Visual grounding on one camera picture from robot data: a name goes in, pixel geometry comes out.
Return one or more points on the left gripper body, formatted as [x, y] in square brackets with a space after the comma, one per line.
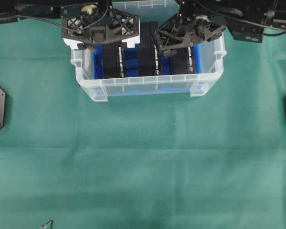
[93, 27]

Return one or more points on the black camera box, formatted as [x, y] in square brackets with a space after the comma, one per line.
[183, 61]
[149, 62]
[113, 60]

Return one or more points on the blue cloth liner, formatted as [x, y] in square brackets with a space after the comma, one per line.
[134, 84]

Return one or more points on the small metal wire clip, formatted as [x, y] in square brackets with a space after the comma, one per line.
[47, 225]

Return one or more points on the clear plastic storage case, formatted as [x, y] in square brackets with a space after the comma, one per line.
[211, 54]

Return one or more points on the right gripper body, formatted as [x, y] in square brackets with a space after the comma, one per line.
[182, 32]

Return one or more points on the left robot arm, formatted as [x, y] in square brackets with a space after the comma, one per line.
[48, 11]

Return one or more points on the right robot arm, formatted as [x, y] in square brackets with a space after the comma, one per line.
[246, 20]

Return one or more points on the green table cloth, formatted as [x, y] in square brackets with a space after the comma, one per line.
[160, 161]

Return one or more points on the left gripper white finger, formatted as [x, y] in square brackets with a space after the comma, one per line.
[73, 44]

